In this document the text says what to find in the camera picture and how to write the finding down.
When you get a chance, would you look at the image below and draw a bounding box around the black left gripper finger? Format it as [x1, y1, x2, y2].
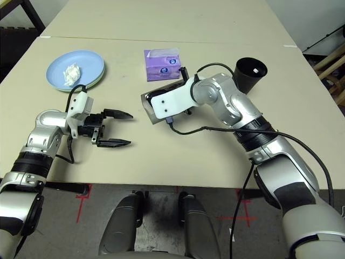
[103, 108, 134, 120]
[96, 138, 133, 148]

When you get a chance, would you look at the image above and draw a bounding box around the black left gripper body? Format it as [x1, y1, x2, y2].
[79, 113, 106, 144]

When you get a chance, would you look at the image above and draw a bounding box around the grey glasses case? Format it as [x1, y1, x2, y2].
[140, 80, 195, 125]

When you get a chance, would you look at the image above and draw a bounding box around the white tissue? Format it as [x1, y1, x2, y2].
[62, 63, 82, 87]

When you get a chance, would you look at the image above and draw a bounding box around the pale blue plastic plate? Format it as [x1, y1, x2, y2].
[45, 50, 105, 92]

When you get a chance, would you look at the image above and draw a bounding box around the purple tissue pack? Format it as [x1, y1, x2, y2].
[143, 48, 181, 81]

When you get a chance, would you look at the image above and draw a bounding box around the pale green plastic plate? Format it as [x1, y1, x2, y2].
[58, 62, 108, 94]

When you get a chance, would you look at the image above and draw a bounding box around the black plastic cup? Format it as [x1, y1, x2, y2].
[232, 57, 268, 94]

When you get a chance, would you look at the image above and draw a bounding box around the red floor tape corner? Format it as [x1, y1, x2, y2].
[75, 185, 92, 223]

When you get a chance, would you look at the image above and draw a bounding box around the grey robot left leg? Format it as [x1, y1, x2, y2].
[98, 193, 143, 256]

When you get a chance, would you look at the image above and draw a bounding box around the grey robot leg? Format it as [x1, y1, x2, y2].
[98, 193, 143, 256]
[179, 192, 222, 259]

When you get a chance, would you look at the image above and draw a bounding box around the light grey robot pelvis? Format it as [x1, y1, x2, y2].
[96, 250, 187, 259]

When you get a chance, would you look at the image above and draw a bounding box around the grey robot right leg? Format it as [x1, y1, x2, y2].
[179, 192, 222, 259]

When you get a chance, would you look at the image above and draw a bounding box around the red floor tape cross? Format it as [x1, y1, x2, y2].
[215, 188, 257, 227]

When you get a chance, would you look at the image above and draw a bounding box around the black framed side table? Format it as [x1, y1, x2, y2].
[0, 0, 46, 36]

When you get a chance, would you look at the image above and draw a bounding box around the thin black rod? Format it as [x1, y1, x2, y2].
[301, 25, 345, 52]

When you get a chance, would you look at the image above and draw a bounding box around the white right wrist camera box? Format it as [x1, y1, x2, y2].
[150, 77, 199, 119]

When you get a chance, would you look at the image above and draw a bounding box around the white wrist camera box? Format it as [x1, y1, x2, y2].
[150, 77, 199, 119]
[66, 91, 95, 138]

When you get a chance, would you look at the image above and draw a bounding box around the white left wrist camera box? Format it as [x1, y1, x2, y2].
[66, 91, 95, 138]

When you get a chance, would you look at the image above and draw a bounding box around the black left wrist camera cable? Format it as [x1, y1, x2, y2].
[55, 84, 87, 165]

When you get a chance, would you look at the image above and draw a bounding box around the light wooden frame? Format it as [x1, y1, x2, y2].
[318, 47, 345, 108]

